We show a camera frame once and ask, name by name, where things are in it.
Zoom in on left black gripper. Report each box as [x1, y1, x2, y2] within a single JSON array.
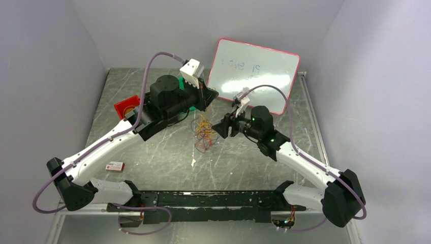
[[164, 76, 220, 121]]

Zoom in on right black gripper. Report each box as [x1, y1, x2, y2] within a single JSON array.
[[211, 107, 262, 141]]

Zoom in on yellow cables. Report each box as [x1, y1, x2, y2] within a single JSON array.
[[196, 113, 218, 136]]

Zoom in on purple cables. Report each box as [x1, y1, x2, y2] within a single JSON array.
[[191, 117, 220, 152]]

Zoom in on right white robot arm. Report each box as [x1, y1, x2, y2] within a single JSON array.
[[211, 106, 366, 227]]

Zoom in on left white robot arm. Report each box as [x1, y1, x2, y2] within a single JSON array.
[[47, 75, 219, 211]]

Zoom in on green plastic bin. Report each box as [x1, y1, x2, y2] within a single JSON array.
[[177, 77, 199, 112]]

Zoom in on pink framed whiteboard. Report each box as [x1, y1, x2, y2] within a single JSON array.
[[208, 38, 301, 115]]

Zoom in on red plastic bin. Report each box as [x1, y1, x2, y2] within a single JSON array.
[[114, 95, 140, 119]]

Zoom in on small red white box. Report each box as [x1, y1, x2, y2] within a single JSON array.
[[105, 162, 125, 172]]

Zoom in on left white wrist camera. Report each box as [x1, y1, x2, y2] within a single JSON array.
[[179, 59, 204, 89]]

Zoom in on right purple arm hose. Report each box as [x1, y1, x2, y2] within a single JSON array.
[[235, 84, 367, 234]]

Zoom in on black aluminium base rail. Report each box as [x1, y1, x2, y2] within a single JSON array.
[[57, 188, 351, 227]]

